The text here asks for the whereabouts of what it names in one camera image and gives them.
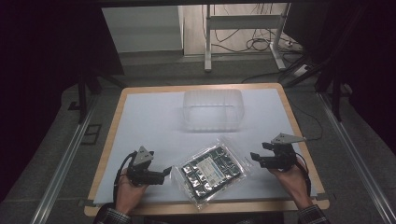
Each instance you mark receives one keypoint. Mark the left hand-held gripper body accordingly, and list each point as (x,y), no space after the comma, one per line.
(141,174)

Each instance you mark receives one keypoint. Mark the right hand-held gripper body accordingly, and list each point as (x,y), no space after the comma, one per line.
(281,155)

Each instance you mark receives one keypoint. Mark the clear bag of dark packets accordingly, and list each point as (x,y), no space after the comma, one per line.
(211,171)

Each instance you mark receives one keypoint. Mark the clear plastic container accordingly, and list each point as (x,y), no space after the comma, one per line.
(213,109)

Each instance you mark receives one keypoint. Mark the person's left hand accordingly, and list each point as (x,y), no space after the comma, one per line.
(127,194)

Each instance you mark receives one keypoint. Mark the person's right hand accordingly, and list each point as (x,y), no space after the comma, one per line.
(294,182)

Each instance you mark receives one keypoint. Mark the white table sheet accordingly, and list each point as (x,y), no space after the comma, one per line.
(155,124)

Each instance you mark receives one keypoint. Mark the white power strip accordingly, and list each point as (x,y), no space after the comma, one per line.
(302,70)

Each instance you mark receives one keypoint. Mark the black metal stand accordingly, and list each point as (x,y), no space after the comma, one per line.
(334,90)
(83,93)

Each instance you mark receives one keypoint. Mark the white panel board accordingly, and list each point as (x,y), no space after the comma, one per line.
(141,29)

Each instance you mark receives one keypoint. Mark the aluminium floor rail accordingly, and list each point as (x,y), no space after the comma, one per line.
(62,161)
(358,158)

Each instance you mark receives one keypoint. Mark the white metal desk frame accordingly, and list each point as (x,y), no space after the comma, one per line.
(243,21)

